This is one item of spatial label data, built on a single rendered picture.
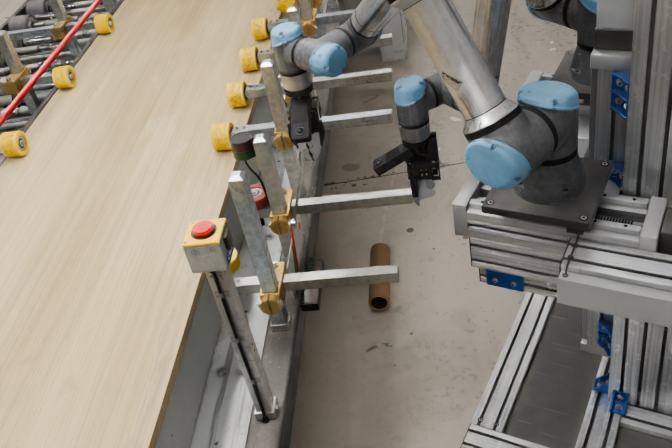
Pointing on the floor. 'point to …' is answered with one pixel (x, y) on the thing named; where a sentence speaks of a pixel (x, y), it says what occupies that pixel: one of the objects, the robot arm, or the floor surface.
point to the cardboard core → (380, 295)
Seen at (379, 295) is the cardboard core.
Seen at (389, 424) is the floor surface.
